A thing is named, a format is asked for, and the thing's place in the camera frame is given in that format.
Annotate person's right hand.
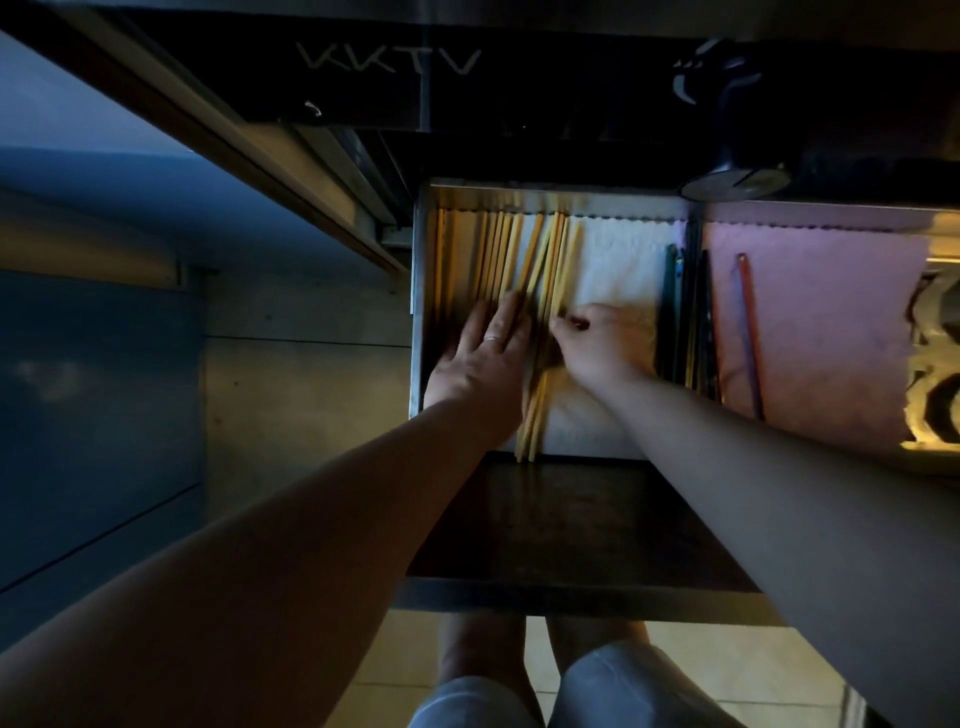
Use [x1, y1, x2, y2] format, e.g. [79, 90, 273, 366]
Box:
[549, 302, 660, 391]

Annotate person's left hand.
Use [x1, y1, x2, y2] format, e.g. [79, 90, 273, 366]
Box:
[423, 290, 535, 444]

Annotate row of pale wooden chopsticks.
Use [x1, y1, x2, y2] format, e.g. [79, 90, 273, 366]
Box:
[427, 206, 586, 463]

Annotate orange red chopstick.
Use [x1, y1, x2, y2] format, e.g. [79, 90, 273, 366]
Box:
[736, 253, 766, 421]

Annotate steel kitchen drawer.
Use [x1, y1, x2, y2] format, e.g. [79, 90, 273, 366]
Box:
[389, 177, 960, 628]

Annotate person's right forearm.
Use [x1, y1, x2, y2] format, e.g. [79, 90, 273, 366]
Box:
[599, 374, 960, 728]

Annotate person's left forearm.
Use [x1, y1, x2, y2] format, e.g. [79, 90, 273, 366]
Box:
[0, 397, 519, 728]

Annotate white towel liner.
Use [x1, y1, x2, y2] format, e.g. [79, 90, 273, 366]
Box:
[431, 209, 685, 460]

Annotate pink towel liner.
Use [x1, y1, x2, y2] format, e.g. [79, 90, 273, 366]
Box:
[704, 221, 931, 451]

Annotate person's left leg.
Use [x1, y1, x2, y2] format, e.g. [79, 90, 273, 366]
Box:
[438, 611, 545, 721]

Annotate person's leg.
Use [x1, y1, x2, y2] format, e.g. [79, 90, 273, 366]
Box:
[438, 611, 545, 721]
[545, 614, 650, 669]

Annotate person's right leg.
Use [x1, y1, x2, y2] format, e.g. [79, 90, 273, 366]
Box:
[545, 614, 650, 669]

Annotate round grey stove knob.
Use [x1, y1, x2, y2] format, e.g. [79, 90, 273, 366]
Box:
[671, 37, 793, 202]

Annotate grey shorts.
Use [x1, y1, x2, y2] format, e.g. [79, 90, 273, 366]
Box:
[408, 641, 744, 728]

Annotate blue cabinet door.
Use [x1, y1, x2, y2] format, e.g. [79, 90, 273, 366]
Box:
[0, 266, 208, 650]

